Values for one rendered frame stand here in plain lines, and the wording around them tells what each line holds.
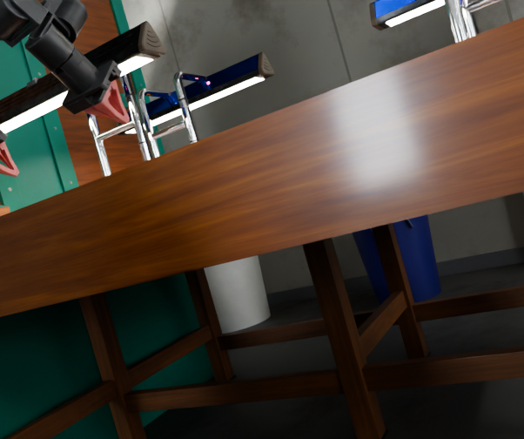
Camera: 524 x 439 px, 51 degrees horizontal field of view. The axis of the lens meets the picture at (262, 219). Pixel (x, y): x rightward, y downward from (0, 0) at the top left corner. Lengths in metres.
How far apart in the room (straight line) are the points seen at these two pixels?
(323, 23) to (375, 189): 2.86
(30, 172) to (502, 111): 1.59
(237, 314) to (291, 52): 1.65
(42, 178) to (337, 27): 2.10
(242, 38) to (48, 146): 2.04
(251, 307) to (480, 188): 2.72
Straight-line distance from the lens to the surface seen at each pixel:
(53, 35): 0.96
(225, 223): 0.82
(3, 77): 2.07
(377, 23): 1.63
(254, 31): 3.77
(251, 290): 3.33
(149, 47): 1.29
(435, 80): 0.70
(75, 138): 2.18
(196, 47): 4.03
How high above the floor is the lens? 0.64
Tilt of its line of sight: 1 degrees down
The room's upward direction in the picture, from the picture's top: 16 degrees counter-clockwise
